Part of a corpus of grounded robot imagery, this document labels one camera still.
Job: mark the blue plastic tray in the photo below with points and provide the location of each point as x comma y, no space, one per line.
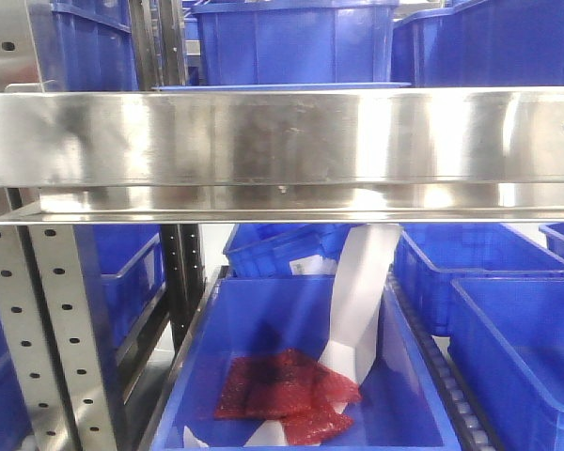
282,87

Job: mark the steel perforated shelf upright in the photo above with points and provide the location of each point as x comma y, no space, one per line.
51,303

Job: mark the blue bin lower back centre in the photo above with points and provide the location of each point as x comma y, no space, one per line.
267,250

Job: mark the blue bin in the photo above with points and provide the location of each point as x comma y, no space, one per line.
430,255
131,270
96,45
400,409
267,250
481,43
295,42
507,339

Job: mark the white paper strip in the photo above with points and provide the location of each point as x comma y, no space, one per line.
356,298

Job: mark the black perforated upright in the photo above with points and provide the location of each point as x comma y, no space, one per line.
184,274

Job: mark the blue bin lower right back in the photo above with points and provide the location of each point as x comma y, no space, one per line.
430,255

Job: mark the red mesh bag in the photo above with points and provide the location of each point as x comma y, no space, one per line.
290,387

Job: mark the blue bin lower left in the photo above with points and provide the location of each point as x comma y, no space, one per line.
131,270

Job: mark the blue bin upper centre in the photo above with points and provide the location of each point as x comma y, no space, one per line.
295,42

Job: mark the blue bin lower right front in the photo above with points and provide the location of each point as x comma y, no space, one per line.
507,339

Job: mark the blue bin upper left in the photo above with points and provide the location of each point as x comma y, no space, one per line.
96,45

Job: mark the blue bin upper right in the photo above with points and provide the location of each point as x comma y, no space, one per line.
481,43

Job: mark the steel shelf front rail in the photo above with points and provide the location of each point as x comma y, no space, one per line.
355,156

